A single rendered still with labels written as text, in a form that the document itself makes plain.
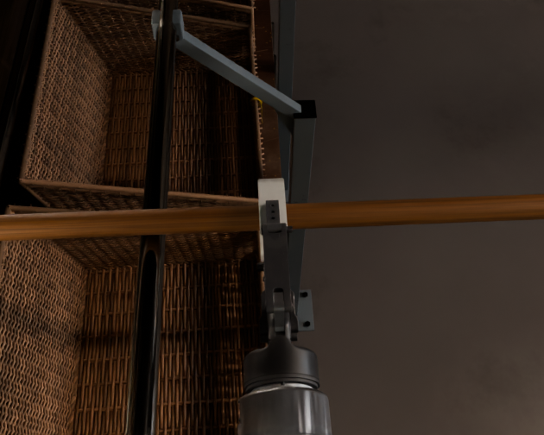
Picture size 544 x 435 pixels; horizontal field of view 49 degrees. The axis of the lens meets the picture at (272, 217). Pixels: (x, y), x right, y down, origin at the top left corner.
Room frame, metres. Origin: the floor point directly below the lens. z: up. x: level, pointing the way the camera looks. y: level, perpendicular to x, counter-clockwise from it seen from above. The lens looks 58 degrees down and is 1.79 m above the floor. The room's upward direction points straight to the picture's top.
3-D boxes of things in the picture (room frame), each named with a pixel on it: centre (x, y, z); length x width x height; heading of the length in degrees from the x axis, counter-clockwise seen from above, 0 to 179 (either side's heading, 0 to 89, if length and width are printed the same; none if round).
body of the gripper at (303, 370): (0.21, -0.01, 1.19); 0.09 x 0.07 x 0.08; 3
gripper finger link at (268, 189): (0.36, 0.00, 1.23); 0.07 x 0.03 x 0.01; 3
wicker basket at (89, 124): (0.94, 0.27, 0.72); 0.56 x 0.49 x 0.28; 4
